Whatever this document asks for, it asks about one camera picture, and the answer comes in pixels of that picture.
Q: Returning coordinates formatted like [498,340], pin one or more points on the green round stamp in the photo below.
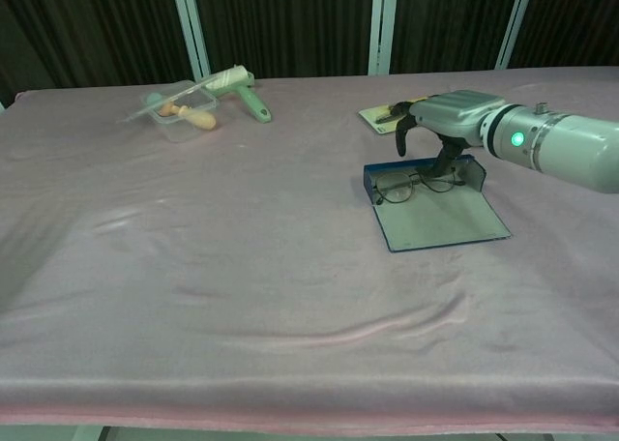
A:
[154,99]

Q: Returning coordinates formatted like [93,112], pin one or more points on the wire-frame eyeglasses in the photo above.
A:
[394,188]

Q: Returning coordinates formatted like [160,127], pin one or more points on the beige wooden stamp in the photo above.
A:
[200,118]

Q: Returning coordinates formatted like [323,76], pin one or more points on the pink tablecloth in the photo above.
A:
[242,267]

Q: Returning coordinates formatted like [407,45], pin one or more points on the blue glasses case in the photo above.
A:
[435,218]

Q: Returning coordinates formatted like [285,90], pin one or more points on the green lint roller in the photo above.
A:
[256,107]

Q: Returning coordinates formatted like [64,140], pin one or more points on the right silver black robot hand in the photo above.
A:
[454,117]

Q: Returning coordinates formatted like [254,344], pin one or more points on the clear plastic container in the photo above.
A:
[179,131]

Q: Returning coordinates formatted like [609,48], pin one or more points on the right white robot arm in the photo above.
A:
[570,146]

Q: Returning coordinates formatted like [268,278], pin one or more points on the razor in yellow pack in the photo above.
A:
[374,122]

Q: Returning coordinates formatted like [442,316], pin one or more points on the white metal frame post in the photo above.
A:
[193,39]
[382,25]
[515,25]

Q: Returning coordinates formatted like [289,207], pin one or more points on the dark pleated curtain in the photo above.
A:
[290,25]

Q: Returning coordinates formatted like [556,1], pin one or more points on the clear plastic container lid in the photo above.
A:
[193,89]

